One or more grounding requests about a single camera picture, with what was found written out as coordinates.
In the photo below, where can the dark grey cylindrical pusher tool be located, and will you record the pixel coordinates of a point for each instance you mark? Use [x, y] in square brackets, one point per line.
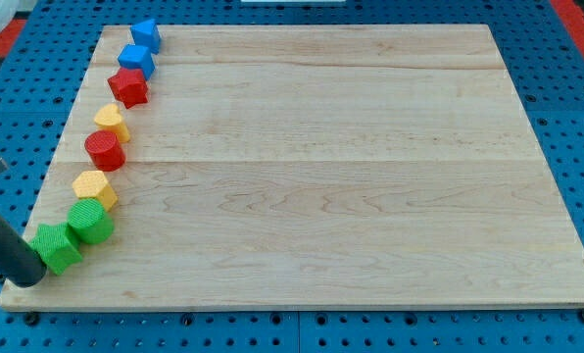
[19, 263]

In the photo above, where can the wooden board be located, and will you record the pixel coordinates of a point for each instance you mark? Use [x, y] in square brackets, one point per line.
[326, 168]

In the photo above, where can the green star block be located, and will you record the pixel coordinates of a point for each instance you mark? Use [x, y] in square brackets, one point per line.
[57, 245]

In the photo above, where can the green cylinder block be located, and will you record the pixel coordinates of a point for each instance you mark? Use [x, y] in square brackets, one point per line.
[90, 221]

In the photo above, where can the yellow hexagon block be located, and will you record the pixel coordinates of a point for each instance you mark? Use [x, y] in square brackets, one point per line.
[94, 184]

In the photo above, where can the red cylinder block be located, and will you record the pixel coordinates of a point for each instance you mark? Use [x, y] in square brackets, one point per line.
[104, 150]

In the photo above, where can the yellow heart block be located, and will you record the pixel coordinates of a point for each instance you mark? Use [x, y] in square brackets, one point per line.
[109, 118]

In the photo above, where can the red star block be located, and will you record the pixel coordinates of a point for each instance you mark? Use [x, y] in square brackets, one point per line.
[129, 86]

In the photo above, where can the blue cube block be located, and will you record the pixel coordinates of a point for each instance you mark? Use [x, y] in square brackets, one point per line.
[137, 57]

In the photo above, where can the blue triangle block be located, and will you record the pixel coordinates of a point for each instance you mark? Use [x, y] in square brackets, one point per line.
[147, 34]

